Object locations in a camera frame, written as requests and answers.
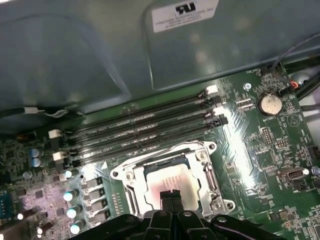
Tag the blue round capacitor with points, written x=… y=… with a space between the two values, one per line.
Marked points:
x=35 y=153
x=37 y=162

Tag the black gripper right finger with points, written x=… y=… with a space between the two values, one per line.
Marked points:
x=190 y=225

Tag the metal socket cover frame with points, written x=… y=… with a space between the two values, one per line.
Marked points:
x=200 y=175

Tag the green motherboard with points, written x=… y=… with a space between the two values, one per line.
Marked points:
x=265 y=197

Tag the black and silver PC case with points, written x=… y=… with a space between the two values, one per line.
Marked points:
x=75 y=62

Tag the silver square CPU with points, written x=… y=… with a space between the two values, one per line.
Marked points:
x=175 y=178

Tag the RAM slot white clips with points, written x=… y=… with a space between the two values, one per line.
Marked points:
x=137 y=136
x=137 y=114

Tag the silver round capacitor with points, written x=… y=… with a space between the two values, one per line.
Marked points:
x=75 y=228
x=72 y=213
x=68 y=196

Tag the white label sticker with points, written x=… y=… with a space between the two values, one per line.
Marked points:
x=182 y=17

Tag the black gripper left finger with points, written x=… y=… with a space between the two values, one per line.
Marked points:
x=162 y=225

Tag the round coin battery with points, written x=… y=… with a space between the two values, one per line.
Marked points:
x=270 y=104

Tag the silver internal USB port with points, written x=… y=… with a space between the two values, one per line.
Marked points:
x=292 y=174

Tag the CPU socket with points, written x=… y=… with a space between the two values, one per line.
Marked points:
x=160 y=163

